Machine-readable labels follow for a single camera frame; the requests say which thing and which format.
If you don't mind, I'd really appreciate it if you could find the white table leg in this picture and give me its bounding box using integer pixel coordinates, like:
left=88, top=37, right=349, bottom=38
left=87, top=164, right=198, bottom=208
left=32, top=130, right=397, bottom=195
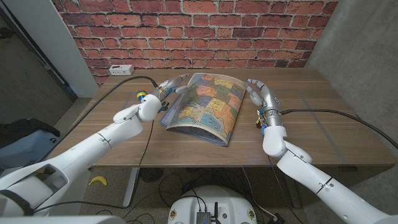
left=123, top=167, right=141, bottom=208

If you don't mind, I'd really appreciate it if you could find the black floor cable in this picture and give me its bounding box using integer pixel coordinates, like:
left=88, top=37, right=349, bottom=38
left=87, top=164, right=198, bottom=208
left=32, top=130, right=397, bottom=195
left=157, top=172, right=208, bottom=212

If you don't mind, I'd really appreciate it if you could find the black bag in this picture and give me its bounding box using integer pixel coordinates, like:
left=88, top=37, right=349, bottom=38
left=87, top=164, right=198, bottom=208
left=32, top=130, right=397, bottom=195
left=0, top=118, right=62, bottom=147

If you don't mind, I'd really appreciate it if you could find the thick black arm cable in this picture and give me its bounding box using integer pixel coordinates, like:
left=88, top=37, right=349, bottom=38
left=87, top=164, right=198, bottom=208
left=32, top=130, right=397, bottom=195
left=37, top=75, right=159, bottom=159
left=279, top=108, right=398, bottom=149

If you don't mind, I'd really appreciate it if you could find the round black floor fan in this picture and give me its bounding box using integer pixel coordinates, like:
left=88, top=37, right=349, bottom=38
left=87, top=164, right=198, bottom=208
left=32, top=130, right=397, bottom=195
left=139, top=167, right=164, bottom=184

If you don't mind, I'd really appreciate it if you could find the colourful paper map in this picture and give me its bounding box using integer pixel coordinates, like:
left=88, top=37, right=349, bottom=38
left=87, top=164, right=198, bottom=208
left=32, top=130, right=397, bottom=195
left=159, top=72, right=248, bottom=147

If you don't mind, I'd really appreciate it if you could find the blue grey bin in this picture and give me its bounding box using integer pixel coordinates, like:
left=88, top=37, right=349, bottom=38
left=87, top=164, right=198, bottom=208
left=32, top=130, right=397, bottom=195
left=0, top=129, right=58, bottom=169

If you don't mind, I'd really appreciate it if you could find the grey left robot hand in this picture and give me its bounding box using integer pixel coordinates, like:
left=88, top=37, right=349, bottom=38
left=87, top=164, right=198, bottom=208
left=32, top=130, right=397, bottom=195
left=154, top=73, right=193, bottom=111

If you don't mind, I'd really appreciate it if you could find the white floor cable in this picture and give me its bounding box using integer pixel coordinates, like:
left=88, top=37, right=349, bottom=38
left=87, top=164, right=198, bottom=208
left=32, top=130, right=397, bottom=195
left=241, top=167, right=277, bottom=220

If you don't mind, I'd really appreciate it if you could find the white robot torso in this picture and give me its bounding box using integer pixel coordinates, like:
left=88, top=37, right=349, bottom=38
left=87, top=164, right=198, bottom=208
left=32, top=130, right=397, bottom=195
left=0, top=215, right=126, bottom=224

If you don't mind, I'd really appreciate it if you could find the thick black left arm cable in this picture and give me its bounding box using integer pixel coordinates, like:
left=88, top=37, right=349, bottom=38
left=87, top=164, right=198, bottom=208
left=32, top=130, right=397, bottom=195
left=37, top=75, right=159, bottom=159

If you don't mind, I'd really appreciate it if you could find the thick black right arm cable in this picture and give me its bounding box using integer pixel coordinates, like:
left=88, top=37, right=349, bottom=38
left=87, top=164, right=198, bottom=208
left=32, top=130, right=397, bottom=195
left=279, top=108, right=398, bottom=149

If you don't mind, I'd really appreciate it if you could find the white power strip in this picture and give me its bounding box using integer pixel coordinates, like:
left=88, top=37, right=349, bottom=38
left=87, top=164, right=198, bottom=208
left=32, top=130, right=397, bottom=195
left=108, top=64, right=135, bottom=77

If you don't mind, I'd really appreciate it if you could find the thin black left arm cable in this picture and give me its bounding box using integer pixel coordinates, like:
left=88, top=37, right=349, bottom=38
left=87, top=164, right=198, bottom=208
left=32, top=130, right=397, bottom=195
left=33, top=119, right=155, bottom=214

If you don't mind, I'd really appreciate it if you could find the grey electronics box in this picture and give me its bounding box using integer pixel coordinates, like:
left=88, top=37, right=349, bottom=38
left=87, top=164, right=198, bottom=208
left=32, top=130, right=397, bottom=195
left=196, top=211, right=212, bottom=224

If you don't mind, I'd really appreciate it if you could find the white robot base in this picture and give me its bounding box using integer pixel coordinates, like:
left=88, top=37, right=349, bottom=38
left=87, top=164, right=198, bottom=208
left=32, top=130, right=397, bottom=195
left=167, top=185, right=258, bottom=224

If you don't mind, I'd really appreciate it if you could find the white structural column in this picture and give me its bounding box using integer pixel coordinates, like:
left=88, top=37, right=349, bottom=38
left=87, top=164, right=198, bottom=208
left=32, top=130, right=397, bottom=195
left=1, top=0, right=100, bottom=99

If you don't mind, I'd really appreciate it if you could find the dark grey table leg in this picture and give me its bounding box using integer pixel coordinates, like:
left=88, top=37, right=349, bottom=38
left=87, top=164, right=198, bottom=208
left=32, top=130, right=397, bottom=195
left=284, top=180, right=302, bottom=208

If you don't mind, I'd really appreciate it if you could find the yellow banana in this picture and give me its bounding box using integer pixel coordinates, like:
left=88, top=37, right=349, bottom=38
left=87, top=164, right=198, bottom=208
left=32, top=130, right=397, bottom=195
left=88, top=175, right=108, bottom=187

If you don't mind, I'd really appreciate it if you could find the red brick print backdrop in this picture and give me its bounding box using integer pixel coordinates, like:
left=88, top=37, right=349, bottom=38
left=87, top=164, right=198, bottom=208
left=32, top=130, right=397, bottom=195
left=52, top=0, right=339, bottom=86

